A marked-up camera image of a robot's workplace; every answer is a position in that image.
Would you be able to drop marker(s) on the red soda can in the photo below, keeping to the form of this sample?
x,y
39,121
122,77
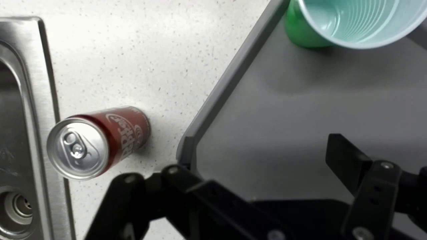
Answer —
x,y
89,144

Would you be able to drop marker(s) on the green plastic cup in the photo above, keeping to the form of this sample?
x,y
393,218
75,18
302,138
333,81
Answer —
x,y
356,24

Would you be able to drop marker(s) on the stainless steel double sink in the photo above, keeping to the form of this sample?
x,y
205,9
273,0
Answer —
x,y
35,201

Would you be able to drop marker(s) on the grey plastic tray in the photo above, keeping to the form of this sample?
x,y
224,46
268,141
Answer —
x,y
264,129

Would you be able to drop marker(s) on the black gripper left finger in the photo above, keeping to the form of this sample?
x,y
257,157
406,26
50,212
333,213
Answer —
x,y
200,209

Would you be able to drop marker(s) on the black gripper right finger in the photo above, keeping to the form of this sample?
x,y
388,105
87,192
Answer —
x,y
381,188

